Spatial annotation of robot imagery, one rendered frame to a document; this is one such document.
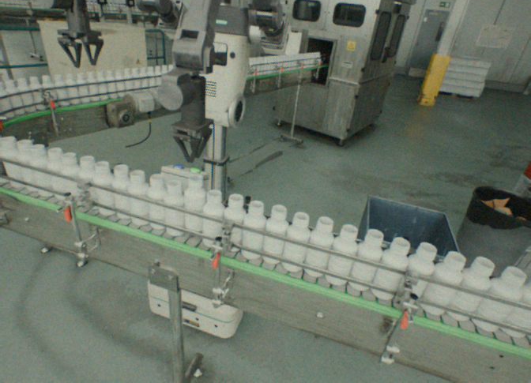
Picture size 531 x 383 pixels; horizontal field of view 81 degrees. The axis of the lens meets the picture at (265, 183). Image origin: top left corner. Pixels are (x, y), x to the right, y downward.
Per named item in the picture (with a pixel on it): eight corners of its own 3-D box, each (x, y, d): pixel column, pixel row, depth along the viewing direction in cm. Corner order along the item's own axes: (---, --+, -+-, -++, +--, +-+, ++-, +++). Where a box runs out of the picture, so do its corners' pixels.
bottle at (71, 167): (93, 198, 103) (84, 152, 95) (81, 208, 98) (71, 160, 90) (77, 195, 104) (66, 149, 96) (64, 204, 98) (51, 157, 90)
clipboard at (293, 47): (284, 54, 440) (288, 28, 424) (299, 57, 429) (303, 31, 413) (283, 54, 436) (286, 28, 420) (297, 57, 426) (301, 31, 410)
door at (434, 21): (405, 76, 1109) (426, 9, 1006) (405, 75, 1117) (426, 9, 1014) (435, 80, 1087) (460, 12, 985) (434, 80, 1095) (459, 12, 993)
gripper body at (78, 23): (57, 36, 88) (50, 6, 84) (85, 35, 96) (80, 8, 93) (76, 39, 86) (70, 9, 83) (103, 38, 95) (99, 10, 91)
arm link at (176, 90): (216, 46, 67) (179, 41, 69) (189, 50, 57) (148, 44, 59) (215, 102, 73) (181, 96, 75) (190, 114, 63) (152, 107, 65)
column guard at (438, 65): (416, 104, 730) (434, 54, 676) (415, 100, 763) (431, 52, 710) (434, 107, 722) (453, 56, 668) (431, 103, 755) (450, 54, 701)
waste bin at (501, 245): (445, 283, 226) (483, 211, 195) (434, 245, 264) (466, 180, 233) (514, 303, 216) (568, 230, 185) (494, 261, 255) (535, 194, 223)
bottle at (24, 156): (44, 192, 103) (31, 146, 95) (23, 192, 102) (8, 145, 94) (50, 182, 108) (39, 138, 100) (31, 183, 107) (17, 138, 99)
